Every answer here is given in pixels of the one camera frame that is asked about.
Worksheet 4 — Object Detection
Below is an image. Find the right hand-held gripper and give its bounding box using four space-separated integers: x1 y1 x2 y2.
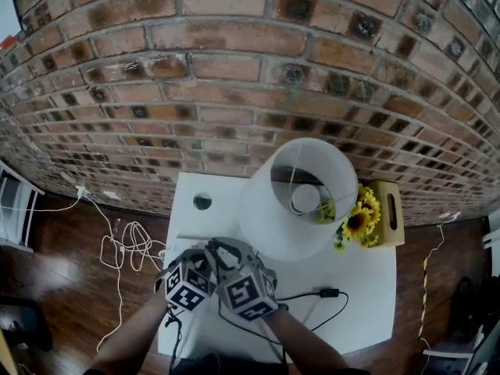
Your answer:
205 237 279 323

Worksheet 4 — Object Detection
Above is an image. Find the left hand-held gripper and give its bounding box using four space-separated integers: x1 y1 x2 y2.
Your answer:
154 248 218 312

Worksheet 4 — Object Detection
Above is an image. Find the white table lamp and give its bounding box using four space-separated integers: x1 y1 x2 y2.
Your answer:
237 137 359 263

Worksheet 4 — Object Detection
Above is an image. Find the black power cable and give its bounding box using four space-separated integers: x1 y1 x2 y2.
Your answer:
216 286 350 363

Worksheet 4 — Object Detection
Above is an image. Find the person's left forearm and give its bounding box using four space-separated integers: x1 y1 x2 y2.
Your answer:
93 298 173 375

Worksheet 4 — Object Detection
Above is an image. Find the person's right forearm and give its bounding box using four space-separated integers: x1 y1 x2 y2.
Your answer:
269 309 348 373

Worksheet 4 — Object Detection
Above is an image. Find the person's black clothing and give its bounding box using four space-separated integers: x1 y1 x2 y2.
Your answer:
84 352 372 375

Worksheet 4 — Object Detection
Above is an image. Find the white table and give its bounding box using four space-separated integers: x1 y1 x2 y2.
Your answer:
155 172 398 357

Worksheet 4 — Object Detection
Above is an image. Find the yellow sunflower bouquet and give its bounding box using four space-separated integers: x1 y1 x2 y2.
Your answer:
318 183 382 252

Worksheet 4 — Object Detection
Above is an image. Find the wooden tissue box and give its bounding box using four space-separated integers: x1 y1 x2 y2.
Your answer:
369 180 406 248

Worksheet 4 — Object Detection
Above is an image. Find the yellow black striped floor tape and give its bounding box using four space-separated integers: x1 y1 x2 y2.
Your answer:
417 259 429 339

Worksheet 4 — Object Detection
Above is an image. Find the long white floor cable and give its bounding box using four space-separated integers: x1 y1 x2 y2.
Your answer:
0 193 169 353

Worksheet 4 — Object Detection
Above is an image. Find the left hand-held gripper black cable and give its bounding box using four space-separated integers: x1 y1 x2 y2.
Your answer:
166 310 184 375

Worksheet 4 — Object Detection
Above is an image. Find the thin white cable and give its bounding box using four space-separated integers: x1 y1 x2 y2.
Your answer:
417 219 450 375

